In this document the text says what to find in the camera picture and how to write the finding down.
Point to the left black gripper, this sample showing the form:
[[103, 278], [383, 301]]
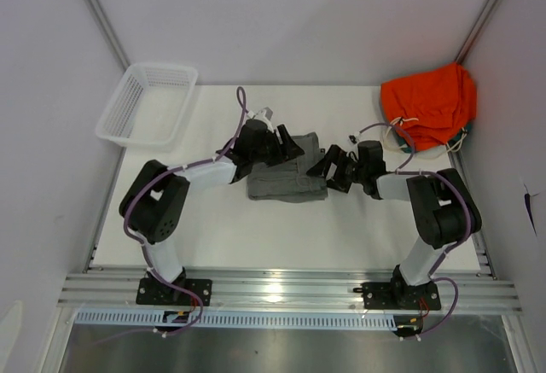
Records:
[[290, 150]]

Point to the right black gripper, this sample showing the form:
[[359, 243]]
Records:
[[322, 168]]

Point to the grey shorts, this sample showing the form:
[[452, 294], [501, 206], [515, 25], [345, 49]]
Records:
[[289, 181]]

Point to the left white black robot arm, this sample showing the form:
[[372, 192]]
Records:
[[153, 205]]

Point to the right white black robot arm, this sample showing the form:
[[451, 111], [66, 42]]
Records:
[[444, 212]]

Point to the orange shorts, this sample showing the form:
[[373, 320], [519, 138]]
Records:
[[435, 104]]

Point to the teal shorts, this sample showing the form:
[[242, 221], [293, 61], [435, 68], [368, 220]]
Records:
[[423, 143]]

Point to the white plastic basket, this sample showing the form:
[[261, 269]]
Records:
[[150, 106]]

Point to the right corner aluminium profile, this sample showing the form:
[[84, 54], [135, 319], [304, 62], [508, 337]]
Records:
[[484, 16]]

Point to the corner aluminium profile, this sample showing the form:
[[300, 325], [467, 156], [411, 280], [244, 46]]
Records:
[[108, 33], [484, 16]]

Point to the left corner aluminium profile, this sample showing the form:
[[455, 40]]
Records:
[[108, 33]]

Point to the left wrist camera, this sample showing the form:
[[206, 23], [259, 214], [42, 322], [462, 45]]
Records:
[[264, 115]]

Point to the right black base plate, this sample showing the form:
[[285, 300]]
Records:
[[399, 296]]

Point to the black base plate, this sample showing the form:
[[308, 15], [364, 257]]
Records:
[[399, 296], [151, 292]]

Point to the slotted white cable duct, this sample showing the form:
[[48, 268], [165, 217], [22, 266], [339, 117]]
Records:
[[244, 320]]

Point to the aluminium mounting rail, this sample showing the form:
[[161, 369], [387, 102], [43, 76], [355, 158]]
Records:
[[272, 290]]

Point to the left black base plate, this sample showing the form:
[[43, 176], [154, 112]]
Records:
[[151, 292]]

